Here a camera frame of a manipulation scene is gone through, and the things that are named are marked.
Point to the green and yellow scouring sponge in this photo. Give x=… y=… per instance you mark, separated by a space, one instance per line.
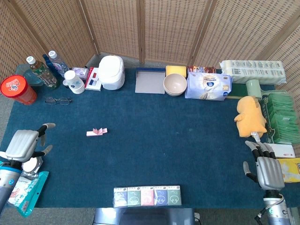
x=237 y=91

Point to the teal zip snack bag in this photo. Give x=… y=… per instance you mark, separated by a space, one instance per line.
x=30 y=197

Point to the pale green paper towel pack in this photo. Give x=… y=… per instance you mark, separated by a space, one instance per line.
x=253 y=70

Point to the clear plastic container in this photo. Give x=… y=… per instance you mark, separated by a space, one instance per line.
x=23 y=70

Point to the green pocket tissue pack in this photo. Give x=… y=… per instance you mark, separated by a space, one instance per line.
x=134 y=197
x=174 y=196

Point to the pink packet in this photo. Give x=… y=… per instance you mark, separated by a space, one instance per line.
x=93 y=133

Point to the light blue tissue pack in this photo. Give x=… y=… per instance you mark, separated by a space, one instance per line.
x=206 y=86

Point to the yellow plush toy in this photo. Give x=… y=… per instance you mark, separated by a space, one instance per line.
x=249 y=117

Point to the white pill jar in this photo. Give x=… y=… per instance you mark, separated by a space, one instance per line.
x=73 y=83

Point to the woven rattan folding screen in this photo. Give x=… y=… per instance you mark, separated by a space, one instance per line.
x=164 y=28

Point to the yellow wipes bag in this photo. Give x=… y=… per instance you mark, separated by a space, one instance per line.
x=290 y=170

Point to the dark blue table mat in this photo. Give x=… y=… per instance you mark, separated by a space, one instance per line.
x=150 y=140

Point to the thin-framed eyeglasses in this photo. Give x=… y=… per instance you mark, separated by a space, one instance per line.
x=64 y=101

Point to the dark blue bottle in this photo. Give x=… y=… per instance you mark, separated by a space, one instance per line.
x=48 y=62

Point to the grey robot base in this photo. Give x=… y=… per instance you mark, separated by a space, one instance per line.
x=140 y=216

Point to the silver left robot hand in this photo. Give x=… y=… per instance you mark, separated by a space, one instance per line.
x=22 y=145

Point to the small white box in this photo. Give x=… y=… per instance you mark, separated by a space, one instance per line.
x=283 y=150

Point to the red canister with orange lid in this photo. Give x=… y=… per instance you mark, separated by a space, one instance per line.
x=14 y=85

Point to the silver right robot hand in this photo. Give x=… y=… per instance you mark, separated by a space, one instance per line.
x=269 y=173

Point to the white round item in wrap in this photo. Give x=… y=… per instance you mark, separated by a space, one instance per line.
x=30 y=165

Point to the grey tray with blue rim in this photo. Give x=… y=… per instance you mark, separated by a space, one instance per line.
x=150 y=82

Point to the blue pocket tissue pack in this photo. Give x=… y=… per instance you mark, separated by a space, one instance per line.
x=120 y=198
x=161 y=196

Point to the red and white box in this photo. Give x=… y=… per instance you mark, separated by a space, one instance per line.
x=92 y=82

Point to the clear water bottle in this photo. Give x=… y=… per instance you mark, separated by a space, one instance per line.
x=58 y=64

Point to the green box of sachets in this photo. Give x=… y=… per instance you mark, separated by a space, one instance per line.
x=281 y=117

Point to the light green cup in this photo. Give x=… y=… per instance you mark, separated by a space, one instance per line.
x=254 y=89

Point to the pink pocket tissue pack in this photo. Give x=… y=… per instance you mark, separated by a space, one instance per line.
x=147 y=197

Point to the small purple box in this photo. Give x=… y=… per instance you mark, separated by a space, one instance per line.
x=80 y=71

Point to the brown snack packet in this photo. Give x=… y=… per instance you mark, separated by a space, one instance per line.
x=201 y=69

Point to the white rice cooker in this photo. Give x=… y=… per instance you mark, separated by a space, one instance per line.
x=111 y=72

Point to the beige bowl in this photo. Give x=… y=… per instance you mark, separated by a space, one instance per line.
x=175 y=94
x=175 y=82

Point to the green tea bottle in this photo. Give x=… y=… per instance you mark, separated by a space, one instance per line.
x=44 y=73

